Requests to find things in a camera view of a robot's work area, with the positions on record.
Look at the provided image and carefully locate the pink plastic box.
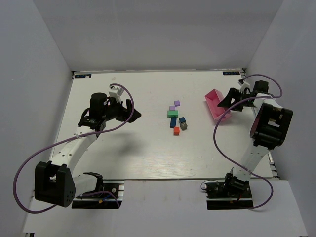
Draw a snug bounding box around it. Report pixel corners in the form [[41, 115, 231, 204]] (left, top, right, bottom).
[[204, 89, 226, 123]]

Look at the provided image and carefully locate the green arch wood block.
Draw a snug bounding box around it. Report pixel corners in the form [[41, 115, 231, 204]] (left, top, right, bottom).
[[167, 110, 179, 118]]

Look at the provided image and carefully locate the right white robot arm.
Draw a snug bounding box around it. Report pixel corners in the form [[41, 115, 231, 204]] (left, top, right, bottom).
[[218, 79, 293, 197]]

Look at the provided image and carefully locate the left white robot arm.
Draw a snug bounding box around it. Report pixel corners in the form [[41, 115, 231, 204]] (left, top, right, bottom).
[[35, 93, 141, 207]]

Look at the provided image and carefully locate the long blue wood block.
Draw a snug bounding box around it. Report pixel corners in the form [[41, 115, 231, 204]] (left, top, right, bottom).
[[169, 117, 177, 128]]

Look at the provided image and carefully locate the right blue table label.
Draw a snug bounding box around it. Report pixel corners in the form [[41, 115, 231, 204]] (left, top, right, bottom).
[[223, 71, 240, 76]]

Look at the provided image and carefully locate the blue table label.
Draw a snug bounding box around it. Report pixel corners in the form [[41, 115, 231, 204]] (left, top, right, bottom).
[[75, 74, 92, 79], [223, 71, 240, 76]]

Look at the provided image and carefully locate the left blue table label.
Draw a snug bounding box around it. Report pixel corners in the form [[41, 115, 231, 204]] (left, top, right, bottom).
[[75, 74, 92, 79]]

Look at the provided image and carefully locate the purple wood cube far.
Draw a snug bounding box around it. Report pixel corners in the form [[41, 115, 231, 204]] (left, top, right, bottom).
[[174, 100, 181, 107]]

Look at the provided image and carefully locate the red wood cube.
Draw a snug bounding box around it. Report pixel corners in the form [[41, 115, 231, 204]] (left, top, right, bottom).
[[173, 127, 180, 136]]

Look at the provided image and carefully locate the small blue wood cube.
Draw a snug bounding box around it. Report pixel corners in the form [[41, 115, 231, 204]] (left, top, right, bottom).
[[179, 117, 186, 123]]

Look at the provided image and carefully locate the olive grey wood cube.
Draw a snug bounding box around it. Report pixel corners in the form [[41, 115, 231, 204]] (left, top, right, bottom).
[[180, 122, 188, 130]]

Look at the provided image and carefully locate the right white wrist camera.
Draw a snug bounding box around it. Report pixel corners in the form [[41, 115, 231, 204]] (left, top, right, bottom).
[[238, 79, 250, 94]]

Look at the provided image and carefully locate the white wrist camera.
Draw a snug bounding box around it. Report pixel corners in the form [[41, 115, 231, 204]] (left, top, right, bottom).
[[109, 85, 125, 103], [238, 79, 250, 94]]

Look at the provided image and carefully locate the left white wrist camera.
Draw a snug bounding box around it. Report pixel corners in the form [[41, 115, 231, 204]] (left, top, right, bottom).
[[109, 85, 125, 103]]

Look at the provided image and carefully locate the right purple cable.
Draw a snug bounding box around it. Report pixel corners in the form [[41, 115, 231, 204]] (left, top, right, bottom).
[[212, 74, 283, 210]]

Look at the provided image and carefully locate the purple cable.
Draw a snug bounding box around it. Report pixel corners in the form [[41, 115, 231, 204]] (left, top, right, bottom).
[[12, 83, 135, 215], [212, 74, 283, 210]]

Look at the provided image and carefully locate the aluminium table edge rail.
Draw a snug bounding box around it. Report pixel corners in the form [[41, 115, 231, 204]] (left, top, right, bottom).
[[241, 69, 283, 179]]

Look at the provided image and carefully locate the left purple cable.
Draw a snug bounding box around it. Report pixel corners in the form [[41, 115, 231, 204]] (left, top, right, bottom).
[[12, 83, 135, 215]]

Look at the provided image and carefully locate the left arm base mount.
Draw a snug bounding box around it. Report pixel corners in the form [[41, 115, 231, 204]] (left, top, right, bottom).
[[71, 180, 125, 210]]

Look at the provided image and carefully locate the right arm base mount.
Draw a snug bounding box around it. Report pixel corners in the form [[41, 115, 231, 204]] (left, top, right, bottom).
[[200, 180, 254, 210]]

